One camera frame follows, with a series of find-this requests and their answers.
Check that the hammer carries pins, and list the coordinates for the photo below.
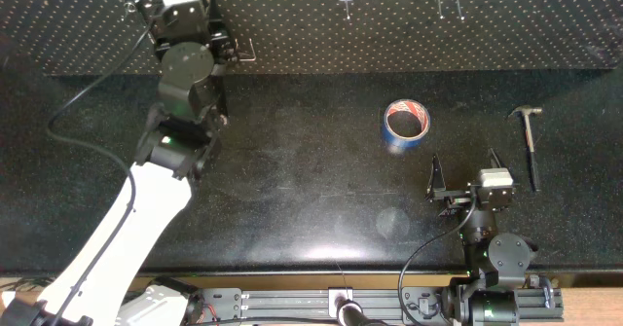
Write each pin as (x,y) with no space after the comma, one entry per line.
(529,136)

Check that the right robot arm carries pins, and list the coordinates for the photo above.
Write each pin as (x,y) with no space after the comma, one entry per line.
(491,267)

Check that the black pegboard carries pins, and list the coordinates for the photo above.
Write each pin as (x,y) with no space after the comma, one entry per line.
(389,29)

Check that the mounting rail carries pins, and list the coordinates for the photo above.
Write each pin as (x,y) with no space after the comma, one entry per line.
(292,304)

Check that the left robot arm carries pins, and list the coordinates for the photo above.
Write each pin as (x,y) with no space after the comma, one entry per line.
(141,219)

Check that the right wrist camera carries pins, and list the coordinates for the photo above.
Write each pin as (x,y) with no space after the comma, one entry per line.
(495,182)

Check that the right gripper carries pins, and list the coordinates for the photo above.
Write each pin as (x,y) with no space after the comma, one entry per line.
(450,197)

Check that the roll of blue tape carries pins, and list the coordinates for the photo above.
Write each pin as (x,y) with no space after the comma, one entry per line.
(392,134)

